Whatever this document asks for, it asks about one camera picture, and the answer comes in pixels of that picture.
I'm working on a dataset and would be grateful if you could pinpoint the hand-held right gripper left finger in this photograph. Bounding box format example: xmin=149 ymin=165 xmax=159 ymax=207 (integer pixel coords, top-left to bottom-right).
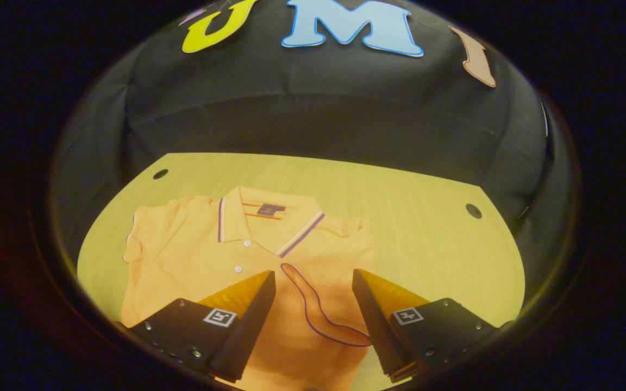
xmin=127 ymin=270 xmax=277 ymax=382

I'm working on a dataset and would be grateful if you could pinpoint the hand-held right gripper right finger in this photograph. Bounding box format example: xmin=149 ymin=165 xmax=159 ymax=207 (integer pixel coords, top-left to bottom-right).
xmin=352 ymin=268 xmax=501 ymax=383

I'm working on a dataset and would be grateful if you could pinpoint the orange T-shirt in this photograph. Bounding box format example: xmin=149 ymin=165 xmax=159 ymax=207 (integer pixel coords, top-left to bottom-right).
xmin=121 ymin=186 xmax=376 ymax=391

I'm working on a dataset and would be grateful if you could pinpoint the black backdrop cloth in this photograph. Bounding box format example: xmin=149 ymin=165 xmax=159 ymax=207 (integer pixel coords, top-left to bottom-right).
xmin=49 ymin=0 xmax=572 ymax=261

